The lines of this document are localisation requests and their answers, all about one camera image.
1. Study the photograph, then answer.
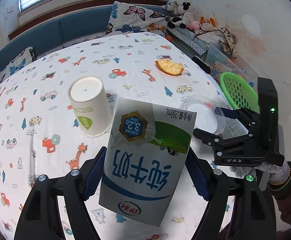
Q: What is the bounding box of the right gloved hand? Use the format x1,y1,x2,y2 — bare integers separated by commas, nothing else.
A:
254,160,291,202

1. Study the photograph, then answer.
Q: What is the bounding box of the blue sofa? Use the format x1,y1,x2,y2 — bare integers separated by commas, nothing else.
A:
0,5,112,71

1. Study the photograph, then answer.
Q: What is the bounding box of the black white plush toy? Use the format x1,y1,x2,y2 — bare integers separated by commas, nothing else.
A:
161,1,195,29

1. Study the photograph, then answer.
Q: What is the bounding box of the butterfly print pillow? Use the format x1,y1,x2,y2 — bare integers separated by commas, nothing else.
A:
105,1,169,36

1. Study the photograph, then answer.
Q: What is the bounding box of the clear plastic lid container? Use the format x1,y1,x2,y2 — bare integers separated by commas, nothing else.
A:
181,95,226,135

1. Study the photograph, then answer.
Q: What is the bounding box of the pink plush toy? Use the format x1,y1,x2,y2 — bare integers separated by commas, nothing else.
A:
187,19,201,31

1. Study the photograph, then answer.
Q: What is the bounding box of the green plastic basket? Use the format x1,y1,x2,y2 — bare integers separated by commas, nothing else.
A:
219,72,260,113

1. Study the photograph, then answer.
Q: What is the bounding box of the clear plastic storage box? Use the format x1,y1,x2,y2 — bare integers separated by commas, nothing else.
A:
205,43,258,87

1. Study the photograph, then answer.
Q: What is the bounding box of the white milk carton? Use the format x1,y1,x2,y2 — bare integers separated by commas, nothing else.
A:
99,98,196,226

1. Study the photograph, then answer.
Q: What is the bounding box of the printed white table cloth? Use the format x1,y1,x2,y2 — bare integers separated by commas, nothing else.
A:
0,33,228,239

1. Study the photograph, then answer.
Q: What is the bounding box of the orange fox plush toy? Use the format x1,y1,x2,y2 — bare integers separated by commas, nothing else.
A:
200,16,216,31

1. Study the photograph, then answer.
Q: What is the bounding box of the white paper cup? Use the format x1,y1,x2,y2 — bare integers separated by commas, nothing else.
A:
68,75,112,137

